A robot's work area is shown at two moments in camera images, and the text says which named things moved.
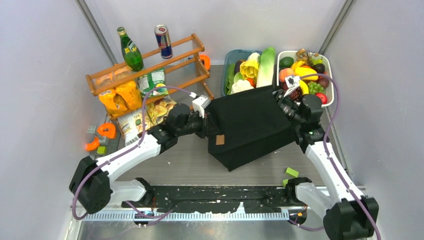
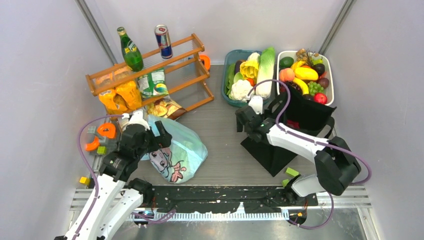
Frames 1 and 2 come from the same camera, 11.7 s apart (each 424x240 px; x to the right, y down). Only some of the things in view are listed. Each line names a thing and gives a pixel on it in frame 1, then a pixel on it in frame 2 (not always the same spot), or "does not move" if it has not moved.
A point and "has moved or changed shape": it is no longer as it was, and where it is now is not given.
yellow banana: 304,87 does not move
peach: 285,73 does not move
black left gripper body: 197,125 -> 149,145
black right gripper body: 287,107 -> 240,126
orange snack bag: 124,97 does not move
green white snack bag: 154,80 does not move
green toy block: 292,172 does not move
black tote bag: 253,124 has moved or changed shape
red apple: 323,97 does not move
